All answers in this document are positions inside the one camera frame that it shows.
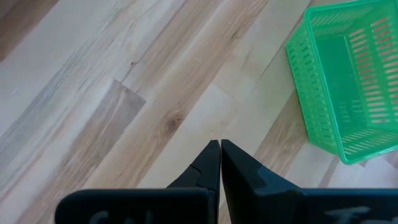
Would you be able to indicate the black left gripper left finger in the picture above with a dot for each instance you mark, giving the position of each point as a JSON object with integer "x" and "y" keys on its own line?
{"x": 186, "y": 202}

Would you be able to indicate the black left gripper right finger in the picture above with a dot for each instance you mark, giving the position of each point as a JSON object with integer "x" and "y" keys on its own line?
{"x": 264, "y": 202}

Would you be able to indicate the green plastic slotted basket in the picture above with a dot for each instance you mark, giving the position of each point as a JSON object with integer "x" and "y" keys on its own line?
{"x": 335, "y": 71}

